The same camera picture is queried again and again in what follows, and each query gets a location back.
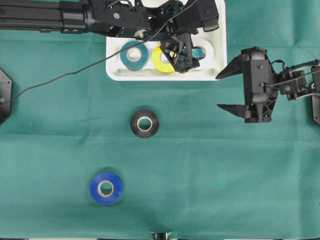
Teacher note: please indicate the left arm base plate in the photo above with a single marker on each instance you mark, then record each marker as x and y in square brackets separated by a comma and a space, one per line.
[6, 86]

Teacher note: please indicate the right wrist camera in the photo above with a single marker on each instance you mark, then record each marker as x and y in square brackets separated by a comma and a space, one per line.
[256, 71]

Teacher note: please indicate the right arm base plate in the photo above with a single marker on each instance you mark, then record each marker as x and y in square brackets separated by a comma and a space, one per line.
[316, 109]

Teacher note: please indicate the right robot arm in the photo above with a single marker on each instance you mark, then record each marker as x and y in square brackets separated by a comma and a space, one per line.
[312, 75]

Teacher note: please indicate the white plastic case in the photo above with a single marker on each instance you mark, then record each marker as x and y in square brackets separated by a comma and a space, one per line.
[207, 70]

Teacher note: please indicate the blue tape roll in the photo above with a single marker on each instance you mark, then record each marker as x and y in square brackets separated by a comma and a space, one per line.
[106, 188]

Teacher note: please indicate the black tape roll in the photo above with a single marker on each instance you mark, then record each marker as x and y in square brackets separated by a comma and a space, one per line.
[144, 123]

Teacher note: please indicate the white tape roll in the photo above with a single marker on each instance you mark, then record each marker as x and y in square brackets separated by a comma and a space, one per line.
[206, 47]

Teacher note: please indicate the teal tape roll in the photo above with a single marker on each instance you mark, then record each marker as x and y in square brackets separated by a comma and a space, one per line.
[136, 55]

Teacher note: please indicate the yellow tape roll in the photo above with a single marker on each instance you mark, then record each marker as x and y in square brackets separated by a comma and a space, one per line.
[164, 68]

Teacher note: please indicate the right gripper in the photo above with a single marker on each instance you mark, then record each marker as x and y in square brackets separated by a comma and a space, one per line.
[287, 81]

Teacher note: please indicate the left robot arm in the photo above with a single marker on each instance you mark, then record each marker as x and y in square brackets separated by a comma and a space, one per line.
[110, 18]

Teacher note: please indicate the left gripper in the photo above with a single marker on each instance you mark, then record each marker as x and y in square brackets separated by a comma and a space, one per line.
[172, 24]

